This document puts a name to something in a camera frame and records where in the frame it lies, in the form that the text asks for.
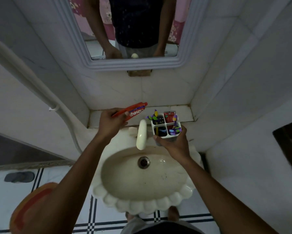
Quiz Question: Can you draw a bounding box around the cream plastic faucet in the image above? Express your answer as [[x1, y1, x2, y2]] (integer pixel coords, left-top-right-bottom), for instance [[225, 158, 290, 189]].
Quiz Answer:
[[136, 119, 147, 150]]

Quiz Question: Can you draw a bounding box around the red toothpaste tube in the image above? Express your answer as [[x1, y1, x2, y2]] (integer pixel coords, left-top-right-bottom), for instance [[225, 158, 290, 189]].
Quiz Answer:
[[112, 102, 148, 122]]

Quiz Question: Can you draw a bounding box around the person's clothing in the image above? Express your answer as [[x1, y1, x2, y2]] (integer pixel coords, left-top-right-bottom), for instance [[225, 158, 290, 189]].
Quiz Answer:
[[120, 217, 206, 234]]

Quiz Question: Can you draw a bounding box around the dark blue tube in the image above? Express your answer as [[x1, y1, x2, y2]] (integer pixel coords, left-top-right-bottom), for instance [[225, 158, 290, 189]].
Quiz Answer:
[[155, 126, 168, 137]]

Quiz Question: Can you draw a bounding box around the person's left forearm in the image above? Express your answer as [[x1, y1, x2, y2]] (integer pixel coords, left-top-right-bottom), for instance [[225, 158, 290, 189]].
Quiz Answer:
[[31, 135, 113, 234]]

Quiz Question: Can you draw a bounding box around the person's right foot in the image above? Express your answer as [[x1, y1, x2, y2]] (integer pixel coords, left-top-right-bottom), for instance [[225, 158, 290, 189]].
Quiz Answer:
[[167, 206, 180, 222]]

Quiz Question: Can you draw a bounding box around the white tiled ledge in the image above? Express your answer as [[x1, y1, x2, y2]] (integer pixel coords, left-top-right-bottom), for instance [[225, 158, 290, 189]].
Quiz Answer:
[[87, 105, 195, 129]]

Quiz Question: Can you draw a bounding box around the white wall pipe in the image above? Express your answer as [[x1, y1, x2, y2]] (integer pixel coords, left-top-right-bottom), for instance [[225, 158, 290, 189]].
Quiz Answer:
[[0, 32, 83, 154]]

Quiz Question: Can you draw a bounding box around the cream scalloped washbasin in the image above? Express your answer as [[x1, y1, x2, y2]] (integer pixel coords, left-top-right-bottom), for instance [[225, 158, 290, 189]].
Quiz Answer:
[[92, 127, 202, 215]]

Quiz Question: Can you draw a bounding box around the small red box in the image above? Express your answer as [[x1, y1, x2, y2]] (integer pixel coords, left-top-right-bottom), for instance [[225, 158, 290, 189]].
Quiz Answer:
[[163, 111, 177, 123]]

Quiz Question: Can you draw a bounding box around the metal basin drain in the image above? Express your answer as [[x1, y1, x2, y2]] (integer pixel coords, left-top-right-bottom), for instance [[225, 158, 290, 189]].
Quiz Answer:
[[138, 156, 150, 169]]

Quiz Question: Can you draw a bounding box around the white toothbrush holder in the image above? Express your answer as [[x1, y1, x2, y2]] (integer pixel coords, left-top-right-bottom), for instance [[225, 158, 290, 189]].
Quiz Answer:
[[151, 111, 183, 146]]

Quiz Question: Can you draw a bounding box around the grey slipper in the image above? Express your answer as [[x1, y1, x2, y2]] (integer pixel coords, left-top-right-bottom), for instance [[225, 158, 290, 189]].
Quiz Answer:
[[4, 171, 35, 183]]

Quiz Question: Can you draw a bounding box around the person's right hand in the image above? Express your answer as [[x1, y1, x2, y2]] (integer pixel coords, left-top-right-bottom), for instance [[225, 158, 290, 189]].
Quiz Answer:
[[152, 125, 191, 164]]

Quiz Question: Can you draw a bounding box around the person's right forearm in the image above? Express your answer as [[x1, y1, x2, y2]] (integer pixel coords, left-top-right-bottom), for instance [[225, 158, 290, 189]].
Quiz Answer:
[[179, 155, 281, 234]]

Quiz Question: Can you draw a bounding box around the person's left hand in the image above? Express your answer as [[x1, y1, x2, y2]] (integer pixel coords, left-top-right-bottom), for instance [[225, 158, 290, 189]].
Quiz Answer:
[[98, 108, 129, 142]]

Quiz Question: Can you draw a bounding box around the purple green toothbrush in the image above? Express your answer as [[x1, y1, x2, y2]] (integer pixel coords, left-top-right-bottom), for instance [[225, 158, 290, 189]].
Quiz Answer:
[[169, 115, 182, 136], [146, 110, 159, 122]]

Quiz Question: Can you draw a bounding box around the orange plastic stool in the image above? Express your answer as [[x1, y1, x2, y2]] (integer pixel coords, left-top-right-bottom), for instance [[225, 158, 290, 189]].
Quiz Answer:
[[9, 182, 60, 234]]

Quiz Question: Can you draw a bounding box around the white framed wall mirror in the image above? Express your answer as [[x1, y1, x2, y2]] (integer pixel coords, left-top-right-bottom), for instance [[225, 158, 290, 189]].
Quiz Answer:
[[52, 0, 210, 71]]

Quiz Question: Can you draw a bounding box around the dark grey door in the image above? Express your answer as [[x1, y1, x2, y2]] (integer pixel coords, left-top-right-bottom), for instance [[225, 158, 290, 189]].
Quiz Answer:
[[0, 130, 74, 171]]

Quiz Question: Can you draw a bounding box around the brown mirror bracket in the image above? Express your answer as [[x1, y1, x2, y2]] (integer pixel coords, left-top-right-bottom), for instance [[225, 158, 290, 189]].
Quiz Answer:
[[127, 70, 153, 77]]

